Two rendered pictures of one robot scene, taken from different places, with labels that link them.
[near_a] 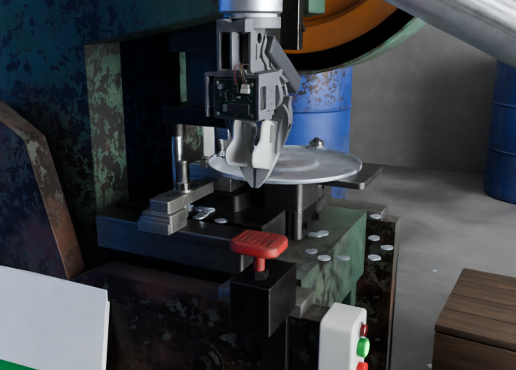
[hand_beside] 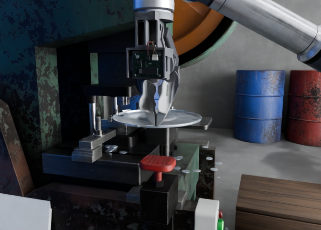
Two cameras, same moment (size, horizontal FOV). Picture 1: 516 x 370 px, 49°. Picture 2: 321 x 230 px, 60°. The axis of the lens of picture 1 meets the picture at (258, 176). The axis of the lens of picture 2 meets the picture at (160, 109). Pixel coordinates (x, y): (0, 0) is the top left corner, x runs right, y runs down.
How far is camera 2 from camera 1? 21 cm
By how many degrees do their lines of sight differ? 11
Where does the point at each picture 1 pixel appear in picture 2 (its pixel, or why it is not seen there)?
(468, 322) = (252, 203)
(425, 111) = (203, 99)
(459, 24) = (269, 27)
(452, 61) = (214, 75)
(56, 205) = (15, 148)
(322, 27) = not seen: hidden behind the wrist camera
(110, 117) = (50, 92)
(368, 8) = (193, 35)
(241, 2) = (151, 1)
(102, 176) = (46, 128)
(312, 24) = not seen: hidden behind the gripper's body
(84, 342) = not seen: outside the picture
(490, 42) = (286, 37)
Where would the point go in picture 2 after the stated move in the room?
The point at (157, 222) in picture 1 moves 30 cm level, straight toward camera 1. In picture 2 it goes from (84, 154) to (100, 211)
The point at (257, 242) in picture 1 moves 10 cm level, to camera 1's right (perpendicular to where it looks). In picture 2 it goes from (158, 162) to (206, 159)
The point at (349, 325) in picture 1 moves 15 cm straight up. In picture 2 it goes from (213, 212) to (216, 147)
